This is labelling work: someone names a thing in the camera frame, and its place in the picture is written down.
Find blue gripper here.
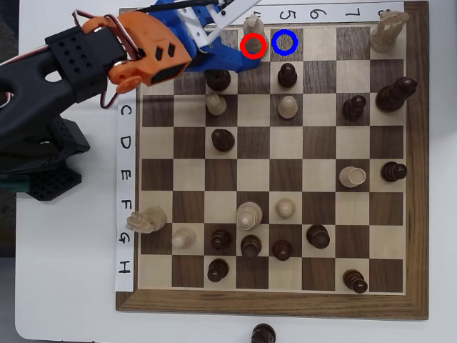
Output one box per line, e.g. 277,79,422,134
148,4,264,73

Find light wooden bishop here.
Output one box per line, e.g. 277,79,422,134
242,14,268,60

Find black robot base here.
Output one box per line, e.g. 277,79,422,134
24,117,91,202

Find dark wooden chess piece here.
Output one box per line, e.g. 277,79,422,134
251,323,276,343

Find dark wooden knight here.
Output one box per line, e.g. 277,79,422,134
206,69,232,92

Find light wooden pawn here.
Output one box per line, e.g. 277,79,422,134
171,227,196,251
274,198,297,220
277,94,299,120
205,92,228,117

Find dark wooden pawn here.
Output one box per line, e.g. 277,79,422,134
341,94,368,121
271,239,293,262
380,161,408,183
206,257,230,283
277,62,299,89
211,128,236,153
209,229,232,251

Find white paper strip with numbers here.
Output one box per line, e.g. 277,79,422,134
205,1,406,28

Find wooden chessboard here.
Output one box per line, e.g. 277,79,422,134
114,1,431,322

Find white paper strip with letters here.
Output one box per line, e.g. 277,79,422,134
116,96,139,292

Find white knight top right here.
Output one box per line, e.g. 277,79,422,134
368,9,411,54

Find light wooden rook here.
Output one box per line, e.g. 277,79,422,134
338,166,368,189

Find light wooden knight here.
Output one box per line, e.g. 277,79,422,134
124,206,168,235

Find black pawn at G4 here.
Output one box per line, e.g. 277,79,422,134
240,234,263,259

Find black pawn at G6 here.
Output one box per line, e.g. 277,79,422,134
306,224,331,250

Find dark green clamp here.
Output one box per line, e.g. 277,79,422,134
0,174,29,194

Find dark wooden bishop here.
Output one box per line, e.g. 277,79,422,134
342,269,368,295

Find black camera cable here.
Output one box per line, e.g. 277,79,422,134
135,0,229,14

